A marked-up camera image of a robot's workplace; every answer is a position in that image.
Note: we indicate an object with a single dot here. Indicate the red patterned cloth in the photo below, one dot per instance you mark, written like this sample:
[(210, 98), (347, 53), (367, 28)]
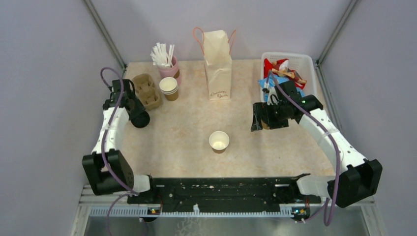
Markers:
[(281, 68)]

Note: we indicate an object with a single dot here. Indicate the cream paper takeout bag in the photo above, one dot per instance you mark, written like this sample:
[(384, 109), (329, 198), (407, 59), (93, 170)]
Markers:
[(216, 47)]

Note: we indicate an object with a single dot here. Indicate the brown paper coffee cup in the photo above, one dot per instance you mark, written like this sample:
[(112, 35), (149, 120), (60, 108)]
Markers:
[(265, 126)]

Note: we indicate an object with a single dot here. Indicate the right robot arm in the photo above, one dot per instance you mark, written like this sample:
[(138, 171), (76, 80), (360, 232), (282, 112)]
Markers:
[(356, 177)]

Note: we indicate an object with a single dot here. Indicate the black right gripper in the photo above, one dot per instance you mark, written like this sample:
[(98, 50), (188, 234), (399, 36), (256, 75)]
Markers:
[(262, 109)]

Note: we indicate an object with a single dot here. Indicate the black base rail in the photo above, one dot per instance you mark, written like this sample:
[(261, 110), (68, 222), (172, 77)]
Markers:
[(224, 195)]

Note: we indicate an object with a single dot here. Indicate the white wrapped straws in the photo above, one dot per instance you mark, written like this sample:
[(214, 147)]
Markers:
[(162, 56)]

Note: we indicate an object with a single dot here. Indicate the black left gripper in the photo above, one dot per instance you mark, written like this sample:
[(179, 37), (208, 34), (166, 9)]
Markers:
[(139, 108)]

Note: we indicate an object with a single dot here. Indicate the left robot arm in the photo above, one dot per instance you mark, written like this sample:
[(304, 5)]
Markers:
[(106, 168)]

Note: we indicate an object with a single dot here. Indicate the pink straw holder cup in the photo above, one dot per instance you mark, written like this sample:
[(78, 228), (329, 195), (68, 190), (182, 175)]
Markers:
[(173, 71)]

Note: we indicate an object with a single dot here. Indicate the stack of black lids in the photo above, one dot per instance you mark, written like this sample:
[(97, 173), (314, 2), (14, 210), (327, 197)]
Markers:
[(140, 120)]

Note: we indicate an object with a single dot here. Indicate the stack of brown paper cups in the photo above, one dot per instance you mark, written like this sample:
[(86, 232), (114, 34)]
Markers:
[(169, 87)]

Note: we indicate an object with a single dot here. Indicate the brown pulp cup carrier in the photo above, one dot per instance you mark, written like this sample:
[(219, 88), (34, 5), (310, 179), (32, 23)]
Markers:
[(146, 91)]

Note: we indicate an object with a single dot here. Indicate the blue cartoon cloth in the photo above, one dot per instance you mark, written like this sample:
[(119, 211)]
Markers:
[(267, 84)]

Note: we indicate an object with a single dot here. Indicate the white plastic basket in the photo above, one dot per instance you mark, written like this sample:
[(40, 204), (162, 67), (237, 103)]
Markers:
[(301, 63)]

